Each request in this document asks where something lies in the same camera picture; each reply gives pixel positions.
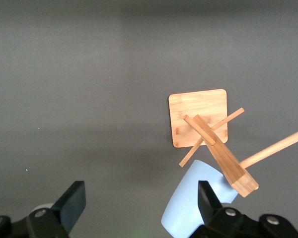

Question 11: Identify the wooden mug tree rack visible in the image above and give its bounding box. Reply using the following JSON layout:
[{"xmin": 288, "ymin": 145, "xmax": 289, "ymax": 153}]
[{"xmin": 168, "ymin": 88, "xmax": 298, "ymax": 198}]

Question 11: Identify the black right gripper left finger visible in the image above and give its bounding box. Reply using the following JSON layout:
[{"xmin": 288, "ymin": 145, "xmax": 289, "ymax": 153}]
[{"xmin": 27, "ymin": 180, "xmax": 86, "ymax": 238}]

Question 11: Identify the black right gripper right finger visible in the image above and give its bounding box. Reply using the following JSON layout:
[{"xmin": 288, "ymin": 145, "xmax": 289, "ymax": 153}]
[{"xmin": 196, "ymin": 180, "xmax": 261, "ymax": 238}]

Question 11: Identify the light blue plastic cup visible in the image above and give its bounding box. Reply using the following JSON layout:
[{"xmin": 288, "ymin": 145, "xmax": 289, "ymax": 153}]
[{"xmin": 160, "ymin": 159, "xmax": 239, "ymax": 238}]

